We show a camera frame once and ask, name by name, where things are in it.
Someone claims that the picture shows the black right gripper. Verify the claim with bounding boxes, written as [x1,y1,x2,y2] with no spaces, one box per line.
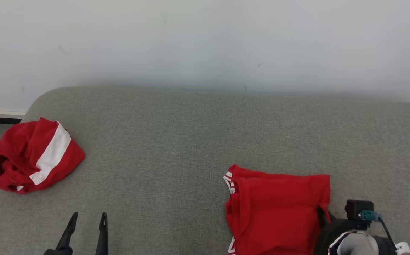
[314,206,368,255]

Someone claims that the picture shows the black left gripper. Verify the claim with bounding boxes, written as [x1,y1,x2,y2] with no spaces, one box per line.
[43,212,109,255]

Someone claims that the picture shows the red basketball jersey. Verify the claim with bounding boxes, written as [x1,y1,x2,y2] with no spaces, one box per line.
[223,164,332,255]

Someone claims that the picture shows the red shorts with white stripe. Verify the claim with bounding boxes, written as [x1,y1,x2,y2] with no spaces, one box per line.
[0,117,86,194]

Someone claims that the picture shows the black cable with teal connector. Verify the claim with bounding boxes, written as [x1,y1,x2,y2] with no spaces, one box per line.
[359,210,397,245]

